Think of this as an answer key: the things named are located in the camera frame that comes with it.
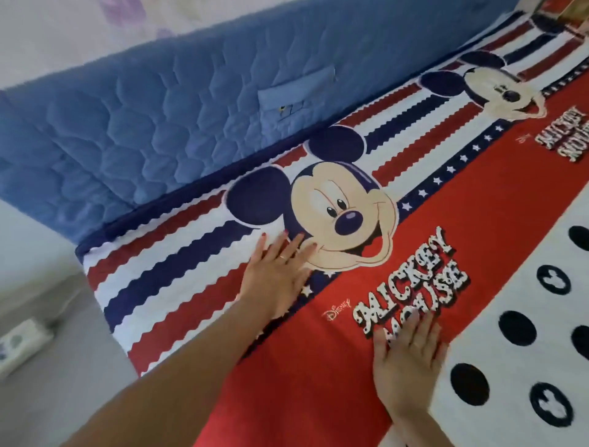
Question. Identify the red checkered bed cover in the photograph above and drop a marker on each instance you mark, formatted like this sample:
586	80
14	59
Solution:
563	9

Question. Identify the white plastic device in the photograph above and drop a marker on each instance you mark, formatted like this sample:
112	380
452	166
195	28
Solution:
23	347

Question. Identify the blue padded cushion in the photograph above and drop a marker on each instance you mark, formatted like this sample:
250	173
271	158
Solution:
161	124

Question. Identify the person's right hand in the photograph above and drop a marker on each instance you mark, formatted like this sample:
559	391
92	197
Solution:
407	373

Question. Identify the person's left hand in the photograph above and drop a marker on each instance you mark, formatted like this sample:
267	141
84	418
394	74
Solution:
271	281

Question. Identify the person's left forearm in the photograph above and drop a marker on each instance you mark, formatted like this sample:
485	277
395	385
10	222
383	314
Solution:
175	382

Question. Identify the cartoon print bed sheet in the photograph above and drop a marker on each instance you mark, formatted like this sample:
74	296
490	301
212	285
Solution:
460	230

